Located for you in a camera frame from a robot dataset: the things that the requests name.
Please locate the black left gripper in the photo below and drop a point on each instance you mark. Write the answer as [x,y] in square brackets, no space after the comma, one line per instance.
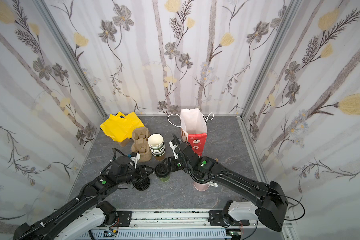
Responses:
[143,174]

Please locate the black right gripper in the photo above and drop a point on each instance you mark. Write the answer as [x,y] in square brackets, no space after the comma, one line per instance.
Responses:
[170,163]

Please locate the black plastic cup lid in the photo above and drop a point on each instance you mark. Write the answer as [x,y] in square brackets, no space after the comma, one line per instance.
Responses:
[161,170]

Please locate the green paper coffee cup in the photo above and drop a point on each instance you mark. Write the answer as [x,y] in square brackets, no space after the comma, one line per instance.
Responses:
[164,179]

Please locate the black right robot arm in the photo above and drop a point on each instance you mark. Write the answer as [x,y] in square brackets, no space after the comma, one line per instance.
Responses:
[269,199]

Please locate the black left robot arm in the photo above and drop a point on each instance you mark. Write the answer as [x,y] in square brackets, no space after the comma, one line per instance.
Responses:
[122,169]

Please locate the stack of black cup lids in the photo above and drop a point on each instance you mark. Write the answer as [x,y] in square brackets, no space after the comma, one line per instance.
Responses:
[139,187]

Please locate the stack of paper cups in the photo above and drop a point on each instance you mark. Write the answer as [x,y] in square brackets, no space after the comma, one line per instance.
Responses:
[157,146]

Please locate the stack of pulp cup carriers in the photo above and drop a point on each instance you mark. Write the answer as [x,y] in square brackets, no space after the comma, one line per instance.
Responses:
[140,145]

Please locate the red white paper gift bag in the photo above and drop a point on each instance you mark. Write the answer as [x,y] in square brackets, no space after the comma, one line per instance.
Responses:
[193,128]

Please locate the brown cardboard napkin box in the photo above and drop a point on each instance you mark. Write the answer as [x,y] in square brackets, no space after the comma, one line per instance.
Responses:
[124,142]

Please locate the pink cup with utensils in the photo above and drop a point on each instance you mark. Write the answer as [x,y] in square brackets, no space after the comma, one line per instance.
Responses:
[204,187]

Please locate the yellow napkin stack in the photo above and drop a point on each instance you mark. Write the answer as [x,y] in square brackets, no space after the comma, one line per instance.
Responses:
[120,127]

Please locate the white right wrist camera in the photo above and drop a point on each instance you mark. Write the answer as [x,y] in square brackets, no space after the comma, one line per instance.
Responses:
[174,148]

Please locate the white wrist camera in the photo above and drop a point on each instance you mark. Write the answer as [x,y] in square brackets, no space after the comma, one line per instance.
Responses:
[134,159]
[174,148]

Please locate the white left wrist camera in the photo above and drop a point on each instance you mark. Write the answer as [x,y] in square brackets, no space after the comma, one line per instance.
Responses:
[134,159]

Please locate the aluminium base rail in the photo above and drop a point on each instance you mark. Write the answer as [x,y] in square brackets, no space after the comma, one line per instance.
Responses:
[169,225]

